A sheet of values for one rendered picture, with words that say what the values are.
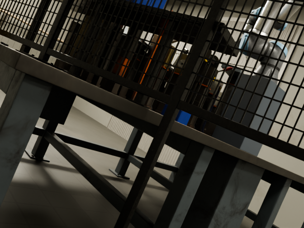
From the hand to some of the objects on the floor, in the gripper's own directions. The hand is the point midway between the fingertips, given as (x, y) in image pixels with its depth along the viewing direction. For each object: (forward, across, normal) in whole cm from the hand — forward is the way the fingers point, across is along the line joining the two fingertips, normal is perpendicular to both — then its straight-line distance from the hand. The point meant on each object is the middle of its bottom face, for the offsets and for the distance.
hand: (235, 59), depth 205 cm
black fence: (+124, +32, +108) cm, 168 cm away
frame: (+124, +28, -3) cm, 127 cm away
